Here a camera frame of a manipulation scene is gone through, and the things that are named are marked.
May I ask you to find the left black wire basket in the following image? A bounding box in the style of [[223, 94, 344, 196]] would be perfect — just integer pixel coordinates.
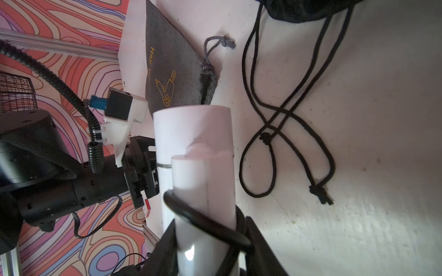
[[1, 71, 38, 113]]

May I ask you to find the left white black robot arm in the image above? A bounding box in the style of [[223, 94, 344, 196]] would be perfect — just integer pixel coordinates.
[[1, 110, 160, 253]]

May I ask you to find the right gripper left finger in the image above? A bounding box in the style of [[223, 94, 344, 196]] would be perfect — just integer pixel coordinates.
[[112, 220, 178, 276]]

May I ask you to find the grey hair dryer pouch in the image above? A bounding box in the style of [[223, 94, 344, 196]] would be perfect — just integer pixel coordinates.
[[145, 1, 236, 113]]

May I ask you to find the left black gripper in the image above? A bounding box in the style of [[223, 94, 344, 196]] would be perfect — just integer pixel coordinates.
[[17, 136, 160, 227]]

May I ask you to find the white hair dryer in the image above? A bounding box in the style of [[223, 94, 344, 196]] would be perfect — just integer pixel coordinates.
[[153, 105, 243, 276]]

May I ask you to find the black hair dryer pouch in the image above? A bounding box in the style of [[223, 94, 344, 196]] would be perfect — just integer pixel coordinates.
[[239, 0, 363, 206]]

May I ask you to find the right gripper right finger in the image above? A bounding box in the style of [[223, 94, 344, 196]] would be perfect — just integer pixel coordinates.
[[245, 217, 288, 276]]

